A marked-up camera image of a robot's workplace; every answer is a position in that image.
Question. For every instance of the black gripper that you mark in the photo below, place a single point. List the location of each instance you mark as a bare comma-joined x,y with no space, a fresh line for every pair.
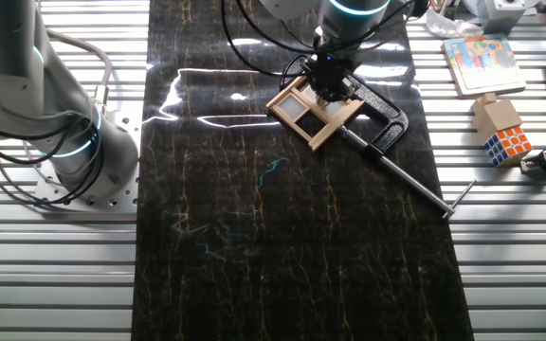
330,76

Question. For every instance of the wooden sliding window model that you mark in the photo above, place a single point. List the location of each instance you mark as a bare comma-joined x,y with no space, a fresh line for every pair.
322,135

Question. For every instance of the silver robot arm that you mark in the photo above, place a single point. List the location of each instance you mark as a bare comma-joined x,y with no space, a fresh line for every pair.
12,61

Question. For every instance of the black C-clamp with screw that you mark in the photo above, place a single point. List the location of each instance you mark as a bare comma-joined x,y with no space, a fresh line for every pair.
387,128

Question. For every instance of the crumpled clear plastic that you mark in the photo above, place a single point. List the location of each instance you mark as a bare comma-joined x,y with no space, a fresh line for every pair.
443,26

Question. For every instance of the colourful picture book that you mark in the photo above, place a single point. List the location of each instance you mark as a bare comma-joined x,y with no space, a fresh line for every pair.
484,66

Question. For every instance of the wooden house block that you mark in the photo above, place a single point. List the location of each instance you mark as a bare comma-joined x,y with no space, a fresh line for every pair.
498,118

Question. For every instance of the dark marble mat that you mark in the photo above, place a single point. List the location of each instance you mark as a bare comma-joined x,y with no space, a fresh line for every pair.
278,260

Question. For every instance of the Rubik's cube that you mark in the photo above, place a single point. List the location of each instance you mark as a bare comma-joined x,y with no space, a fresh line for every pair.
510,144

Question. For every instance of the grey control box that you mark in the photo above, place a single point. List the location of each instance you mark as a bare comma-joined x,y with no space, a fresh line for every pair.
496,14

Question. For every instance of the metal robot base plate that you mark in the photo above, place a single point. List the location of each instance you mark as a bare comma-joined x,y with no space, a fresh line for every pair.
126,189

